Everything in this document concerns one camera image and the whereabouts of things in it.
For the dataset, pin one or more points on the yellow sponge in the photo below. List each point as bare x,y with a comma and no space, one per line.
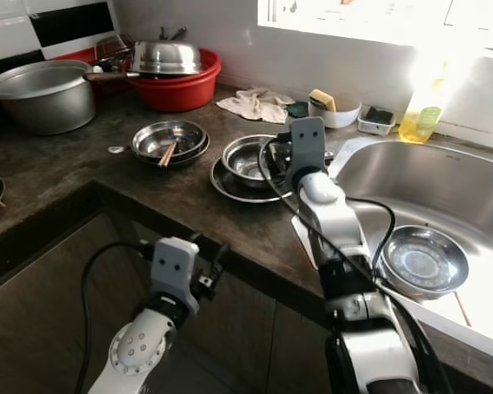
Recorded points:
322,100

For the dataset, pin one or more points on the domed steel lid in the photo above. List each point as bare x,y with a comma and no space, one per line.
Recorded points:
167,59

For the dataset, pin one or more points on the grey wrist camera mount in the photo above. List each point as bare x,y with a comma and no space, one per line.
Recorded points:
175,271
306,148

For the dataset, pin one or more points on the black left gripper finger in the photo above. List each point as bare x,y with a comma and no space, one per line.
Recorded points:
220,257
195,237

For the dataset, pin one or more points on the small steel spoon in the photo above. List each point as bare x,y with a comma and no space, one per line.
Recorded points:
117,149

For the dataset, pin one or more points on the white ceramic bowl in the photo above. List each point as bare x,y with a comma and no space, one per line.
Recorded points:
347,113

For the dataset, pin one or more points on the green scouring pad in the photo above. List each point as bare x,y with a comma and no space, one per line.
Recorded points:
297,110

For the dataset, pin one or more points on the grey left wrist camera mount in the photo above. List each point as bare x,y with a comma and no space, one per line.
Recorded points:
175,271

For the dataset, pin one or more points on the large steel pot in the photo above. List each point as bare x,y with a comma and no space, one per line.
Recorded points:
45,107

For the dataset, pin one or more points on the red plastic basin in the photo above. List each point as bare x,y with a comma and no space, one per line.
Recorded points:
177,94

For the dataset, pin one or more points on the small steel bowl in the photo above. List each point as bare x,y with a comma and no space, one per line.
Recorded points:
426,263

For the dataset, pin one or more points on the crumpled beige dishcloth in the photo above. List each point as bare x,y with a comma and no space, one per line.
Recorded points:
255,105

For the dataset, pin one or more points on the stainless steel double sink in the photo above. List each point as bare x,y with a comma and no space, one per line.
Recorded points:
427,180

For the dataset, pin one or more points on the yellow dish soap bottle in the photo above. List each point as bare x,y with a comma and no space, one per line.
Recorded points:
421,123

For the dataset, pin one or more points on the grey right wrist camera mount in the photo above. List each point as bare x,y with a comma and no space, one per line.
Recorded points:
306,148

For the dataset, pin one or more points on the dark green sponge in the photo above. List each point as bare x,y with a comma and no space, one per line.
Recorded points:
378,116

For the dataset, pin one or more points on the window with white frame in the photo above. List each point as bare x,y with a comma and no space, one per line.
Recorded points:
345,12

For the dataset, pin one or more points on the small white plastic tray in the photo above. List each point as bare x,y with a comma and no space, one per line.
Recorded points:
376,128

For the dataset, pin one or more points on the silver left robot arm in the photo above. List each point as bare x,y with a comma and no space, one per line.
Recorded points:
140,353

